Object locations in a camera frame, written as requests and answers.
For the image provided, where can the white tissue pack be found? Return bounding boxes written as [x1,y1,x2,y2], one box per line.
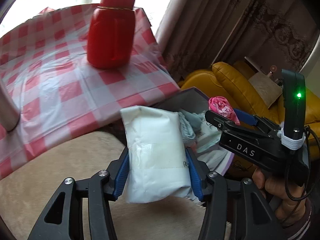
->
[120,106,192,204]

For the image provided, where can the red white checkered tablecloth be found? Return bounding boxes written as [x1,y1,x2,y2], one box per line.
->
[1,4,179,178]

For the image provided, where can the brown patterned curtain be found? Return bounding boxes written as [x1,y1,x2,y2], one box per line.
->
[156,0,319,80]

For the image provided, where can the light blue cloth in box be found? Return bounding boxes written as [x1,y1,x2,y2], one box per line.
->
[177,109,234,176]

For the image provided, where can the dark storage box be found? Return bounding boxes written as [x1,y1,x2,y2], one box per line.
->
[151,87,209,114]

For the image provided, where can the black cable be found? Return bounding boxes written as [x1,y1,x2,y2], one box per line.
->
[280,125,320,228]

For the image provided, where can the person's right hand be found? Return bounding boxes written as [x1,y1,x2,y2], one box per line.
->
[252,167,306,226]

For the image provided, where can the yellow leather sofa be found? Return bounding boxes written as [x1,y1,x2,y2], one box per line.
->
[178,61,320,153]

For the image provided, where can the stainless steel thermos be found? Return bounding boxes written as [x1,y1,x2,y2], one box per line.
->
[0,80,20,132]

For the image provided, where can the black tracker with green light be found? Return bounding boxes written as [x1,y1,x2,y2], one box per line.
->
[281,69,306,150]

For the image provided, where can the red thermos bottle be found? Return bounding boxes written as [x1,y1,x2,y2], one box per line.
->
[87,0,136,69]

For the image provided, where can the beige cushion on sofa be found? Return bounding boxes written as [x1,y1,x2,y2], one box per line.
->
[248,72,283,108]

